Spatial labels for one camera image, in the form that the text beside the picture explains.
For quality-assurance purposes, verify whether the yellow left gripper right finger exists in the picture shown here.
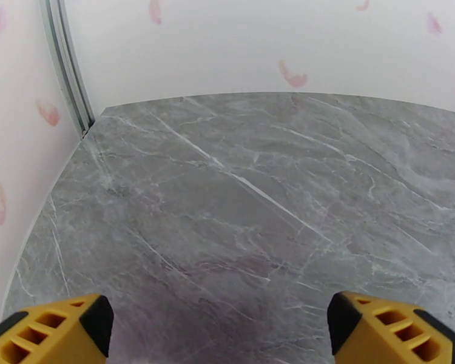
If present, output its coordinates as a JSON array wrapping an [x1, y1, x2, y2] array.
[[327, 291, 455, 364]]

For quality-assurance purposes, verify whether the aluminium frame post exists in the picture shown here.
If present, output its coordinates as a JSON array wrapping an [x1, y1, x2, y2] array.
[[39, 0, 96, 138]]

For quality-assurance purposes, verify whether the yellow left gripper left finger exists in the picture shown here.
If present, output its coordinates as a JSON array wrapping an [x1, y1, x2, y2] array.
[[0, 294, 115, 364]]

